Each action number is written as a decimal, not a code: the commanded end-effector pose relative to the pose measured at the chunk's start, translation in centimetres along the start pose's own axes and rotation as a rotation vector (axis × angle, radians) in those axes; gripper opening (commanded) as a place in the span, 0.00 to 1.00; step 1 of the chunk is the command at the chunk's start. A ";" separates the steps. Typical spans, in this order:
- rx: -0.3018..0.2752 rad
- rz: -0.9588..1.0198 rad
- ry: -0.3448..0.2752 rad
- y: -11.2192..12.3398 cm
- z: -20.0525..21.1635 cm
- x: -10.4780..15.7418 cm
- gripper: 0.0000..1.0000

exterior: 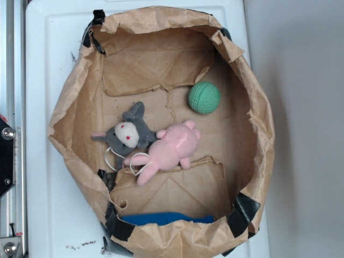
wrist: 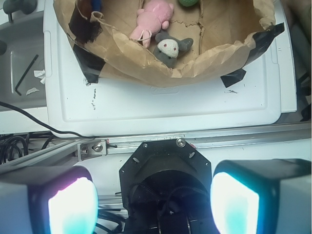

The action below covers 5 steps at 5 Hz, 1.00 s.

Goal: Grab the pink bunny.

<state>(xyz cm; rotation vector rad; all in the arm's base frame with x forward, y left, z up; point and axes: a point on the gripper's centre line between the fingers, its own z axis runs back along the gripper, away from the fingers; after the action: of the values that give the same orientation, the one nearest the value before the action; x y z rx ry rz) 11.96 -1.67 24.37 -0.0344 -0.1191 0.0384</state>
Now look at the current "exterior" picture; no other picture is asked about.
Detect grey plush donkey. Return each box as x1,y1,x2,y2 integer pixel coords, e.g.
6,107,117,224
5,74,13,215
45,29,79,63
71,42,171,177
91,102,157,172

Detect green dimpled ball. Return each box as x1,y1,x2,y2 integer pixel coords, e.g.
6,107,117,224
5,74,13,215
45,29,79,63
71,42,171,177
188,82,221,114

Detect brown paper bag bin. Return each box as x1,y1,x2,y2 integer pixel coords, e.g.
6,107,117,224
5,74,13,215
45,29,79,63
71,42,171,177
48,6,275,257

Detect aluminium frame rail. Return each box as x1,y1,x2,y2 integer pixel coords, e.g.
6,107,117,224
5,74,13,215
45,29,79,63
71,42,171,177
1,1,28,257

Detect blue plastic object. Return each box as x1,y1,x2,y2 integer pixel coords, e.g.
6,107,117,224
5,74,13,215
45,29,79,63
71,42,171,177
121,212,214,226

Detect black mounting bracket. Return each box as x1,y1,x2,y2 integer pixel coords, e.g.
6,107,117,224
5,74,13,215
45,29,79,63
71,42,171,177
0,115,16,197

